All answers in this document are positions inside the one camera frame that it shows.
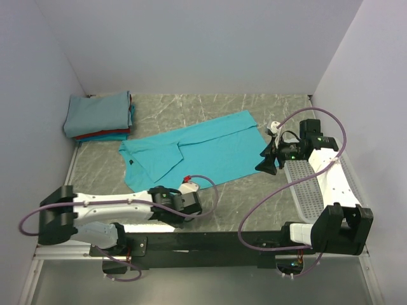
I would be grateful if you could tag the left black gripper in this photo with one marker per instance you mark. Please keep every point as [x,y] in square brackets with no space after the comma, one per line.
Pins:
[177,222]

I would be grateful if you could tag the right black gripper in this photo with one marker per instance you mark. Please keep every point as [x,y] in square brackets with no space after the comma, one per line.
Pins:
[268,164]

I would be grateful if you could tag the turquoise polo shirt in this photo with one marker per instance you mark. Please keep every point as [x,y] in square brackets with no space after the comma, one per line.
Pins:
[222,149]

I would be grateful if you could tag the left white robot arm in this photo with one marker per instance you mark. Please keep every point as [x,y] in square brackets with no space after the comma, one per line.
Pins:
[94,219]

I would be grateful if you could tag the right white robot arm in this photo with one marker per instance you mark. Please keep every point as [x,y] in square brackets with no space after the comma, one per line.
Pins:
[344,225]

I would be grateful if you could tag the white plastic basket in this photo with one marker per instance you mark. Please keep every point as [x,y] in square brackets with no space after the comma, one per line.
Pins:
[307,195]

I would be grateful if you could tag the black base beam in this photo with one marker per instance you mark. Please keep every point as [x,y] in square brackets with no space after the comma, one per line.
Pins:
[212,249]

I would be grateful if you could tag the folded teal t shirt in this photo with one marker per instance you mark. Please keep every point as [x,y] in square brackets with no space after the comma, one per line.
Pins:
[105,138]

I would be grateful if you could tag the folded red t shirt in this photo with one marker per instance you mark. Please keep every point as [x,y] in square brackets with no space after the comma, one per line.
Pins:
[101,134]

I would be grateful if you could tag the folded grey-blue t shirt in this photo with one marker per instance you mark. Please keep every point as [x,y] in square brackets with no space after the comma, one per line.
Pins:
[98,114]

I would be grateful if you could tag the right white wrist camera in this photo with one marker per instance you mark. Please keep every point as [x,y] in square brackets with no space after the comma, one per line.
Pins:
[274,130]

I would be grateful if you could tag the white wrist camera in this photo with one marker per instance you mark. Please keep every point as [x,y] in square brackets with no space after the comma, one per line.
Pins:
[188,186]
[274,130]

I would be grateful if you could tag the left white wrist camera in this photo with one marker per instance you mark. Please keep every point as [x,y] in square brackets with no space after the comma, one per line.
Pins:
[188,186]

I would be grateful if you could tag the aluminium frame rail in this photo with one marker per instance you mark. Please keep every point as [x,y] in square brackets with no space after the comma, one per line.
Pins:
[76,250]

